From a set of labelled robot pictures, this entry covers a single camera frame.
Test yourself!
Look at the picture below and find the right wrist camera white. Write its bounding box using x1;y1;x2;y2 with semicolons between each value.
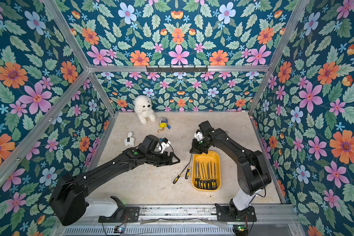
194;130;204;142

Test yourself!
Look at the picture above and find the small white robot figurine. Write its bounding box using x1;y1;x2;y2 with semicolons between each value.
124;131;135;147

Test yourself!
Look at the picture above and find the yellow blue small toy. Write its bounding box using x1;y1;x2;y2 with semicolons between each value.
157;117;171;132

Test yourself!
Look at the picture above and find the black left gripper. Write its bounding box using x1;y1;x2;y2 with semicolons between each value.
145;152;181;167

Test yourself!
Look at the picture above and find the yellow plastic storage tray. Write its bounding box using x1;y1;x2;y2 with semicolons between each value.
191;150;221;192

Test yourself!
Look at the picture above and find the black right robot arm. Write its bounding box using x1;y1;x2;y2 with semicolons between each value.
190;121;272;221

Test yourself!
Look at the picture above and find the black wall hook rail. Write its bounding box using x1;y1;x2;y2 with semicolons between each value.
146;65;208;73

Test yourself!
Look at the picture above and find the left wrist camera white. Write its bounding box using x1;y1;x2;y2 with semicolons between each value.
160;138;171;153

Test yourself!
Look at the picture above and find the white plush seal toy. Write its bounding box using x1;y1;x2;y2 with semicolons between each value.
134;95;156;125

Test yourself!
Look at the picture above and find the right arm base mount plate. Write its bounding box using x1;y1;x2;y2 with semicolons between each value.
214;204;257;222

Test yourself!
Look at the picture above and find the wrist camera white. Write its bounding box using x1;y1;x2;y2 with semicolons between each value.
160;138;171;153
194;130;204;142

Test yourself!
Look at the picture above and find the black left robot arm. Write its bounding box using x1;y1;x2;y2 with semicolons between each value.
49;135;180;226

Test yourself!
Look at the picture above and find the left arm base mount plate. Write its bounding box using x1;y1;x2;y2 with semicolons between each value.
98;206;140;223

